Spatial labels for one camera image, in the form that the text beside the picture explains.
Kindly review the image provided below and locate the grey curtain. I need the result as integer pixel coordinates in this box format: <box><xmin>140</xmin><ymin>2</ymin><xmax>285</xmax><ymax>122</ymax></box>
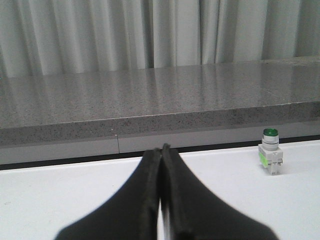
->
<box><xmin>0</xmin><ymin>0</ymin><xmax>320</xmax><ymax>77</ymax></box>

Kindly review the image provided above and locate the grey stone counter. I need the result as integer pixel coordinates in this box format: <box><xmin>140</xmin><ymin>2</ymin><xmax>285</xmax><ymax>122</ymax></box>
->
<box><xmin>0</xmin><ymin>56</ymin><xmax>320</xmax><ymax>164</ymax></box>

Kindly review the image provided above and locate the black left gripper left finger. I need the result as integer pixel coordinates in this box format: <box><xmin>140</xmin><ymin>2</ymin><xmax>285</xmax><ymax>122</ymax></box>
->
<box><xmin>56</xmin><ymin>149</ymin><xmax>161</xmax><ymax>240</ymax></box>

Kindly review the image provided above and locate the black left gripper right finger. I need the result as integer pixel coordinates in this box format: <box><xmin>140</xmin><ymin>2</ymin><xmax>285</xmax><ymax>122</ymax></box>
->
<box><xmin>161</xmin><ymin>143</ymin><xmax>278</xmax><ymax>240</ymax></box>

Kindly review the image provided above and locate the green push button switch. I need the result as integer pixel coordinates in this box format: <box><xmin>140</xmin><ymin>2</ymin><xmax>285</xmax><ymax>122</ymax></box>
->
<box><xmin>258</xmin><ymin>128</ymin><xmax>284</xmax><ymax>175</ymax></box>

